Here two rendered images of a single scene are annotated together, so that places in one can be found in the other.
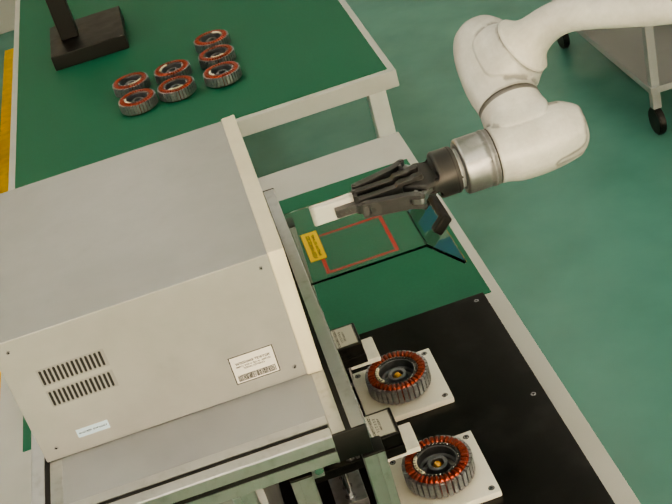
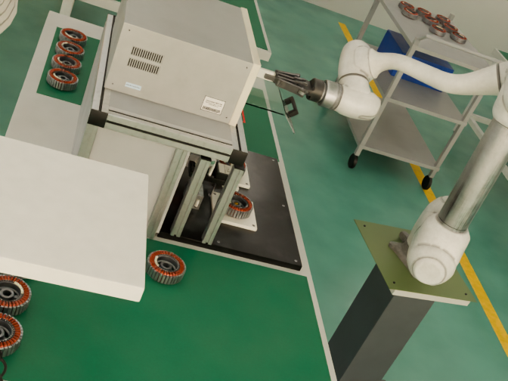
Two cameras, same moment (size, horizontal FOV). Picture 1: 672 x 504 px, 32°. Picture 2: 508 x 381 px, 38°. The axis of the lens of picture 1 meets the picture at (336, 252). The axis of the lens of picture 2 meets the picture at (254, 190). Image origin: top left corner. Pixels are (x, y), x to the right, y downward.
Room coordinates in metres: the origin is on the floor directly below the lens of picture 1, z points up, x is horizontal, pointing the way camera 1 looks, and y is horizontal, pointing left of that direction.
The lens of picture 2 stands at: (-0.62, 0.44, 2.06)
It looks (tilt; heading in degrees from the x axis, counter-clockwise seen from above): 30 degrees down; 345
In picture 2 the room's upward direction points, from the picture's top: 25 degrees clockwise
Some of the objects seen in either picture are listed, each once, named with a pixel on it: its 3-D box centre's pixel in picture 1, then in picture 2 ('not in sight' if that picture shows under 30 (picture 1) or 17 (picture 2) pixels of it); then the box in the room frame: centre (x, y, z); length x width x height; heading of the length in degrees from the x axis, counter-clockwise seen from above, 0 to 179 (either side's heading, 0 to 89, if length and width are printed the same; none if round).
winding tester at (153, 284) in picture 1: (148, 275); (181, 44); (1.49, 0.27, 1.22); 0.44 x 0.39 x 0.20; 4
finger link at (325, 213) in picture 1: (333, 210); (264, 74); (1.58, -0.01, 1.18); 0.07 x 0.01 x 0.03; 94
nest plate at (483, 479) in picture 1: (441, 477); (233, 210); (1.38, -0.06, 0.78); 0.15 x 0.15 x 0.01; 4
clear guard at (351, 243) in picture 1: (351, 244); (250, 97); (1.71, -0.03, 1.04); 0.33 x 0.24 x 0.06; 94
